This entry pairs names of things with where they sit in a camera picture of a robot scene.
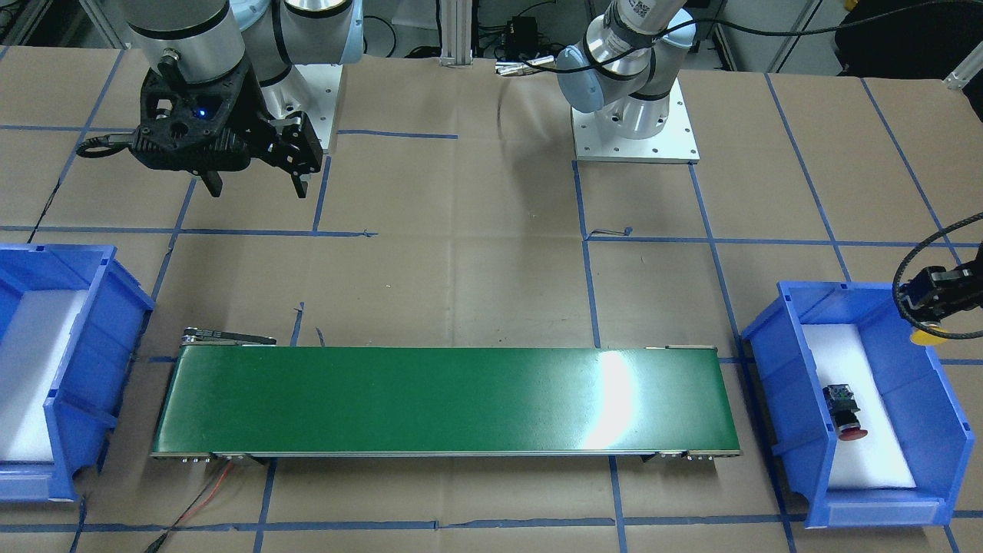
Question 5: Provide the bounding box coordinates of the aluminium frame post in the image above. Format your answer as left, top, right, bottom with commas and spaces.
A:
438, 0, 477, 67

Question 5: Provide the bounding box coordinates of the black braided cable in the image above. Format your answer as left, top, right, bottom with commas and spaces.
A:
892, 212, 983, 340

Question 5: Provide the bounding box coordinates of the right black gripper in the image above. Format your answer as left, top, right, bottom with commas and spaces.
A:
127, 58, 323, 199

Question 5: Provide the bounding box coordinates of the blue bin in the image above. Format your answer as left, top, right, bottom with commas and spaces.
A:
1, 243, 154, 503
743, 281, 974, 529

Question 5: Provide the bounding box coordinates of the white foam pad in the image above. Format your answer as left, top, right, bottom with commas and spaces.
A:
1, 290, 87, 463
802, 323, 916, 490

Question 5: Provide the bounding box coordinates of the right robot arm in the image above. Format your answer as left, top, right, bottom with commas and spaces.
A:
121, 1, 364, 198

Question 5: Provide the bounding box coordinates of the yellow push button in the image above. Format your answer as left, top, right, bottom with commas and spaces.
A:
909, 322, 948, 346

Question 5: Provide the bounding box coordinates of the red push button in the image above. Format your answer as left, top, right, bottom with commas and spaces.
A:
822, 384, 869, 442

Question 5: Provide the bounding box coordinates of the green conveyor belt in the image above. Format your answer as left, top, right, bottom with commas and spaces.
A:
151, 344, 742, 459

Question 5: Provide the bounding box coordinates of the red black wire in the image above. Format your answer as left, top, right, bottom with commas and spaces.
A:
146, 459, 236, 553

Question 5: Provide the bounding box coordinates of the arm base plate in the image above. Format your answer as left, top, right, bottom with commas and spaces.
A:
570, 78, 701, 164
261, 65, 344, 154

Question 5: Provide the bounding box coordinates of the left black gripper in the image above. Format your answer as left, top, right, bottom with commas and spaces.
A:
900, 247, 982, 323

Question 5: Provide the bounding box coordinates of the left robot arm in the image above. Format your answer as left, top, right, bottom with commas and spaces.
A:
543, 1, 981, 340

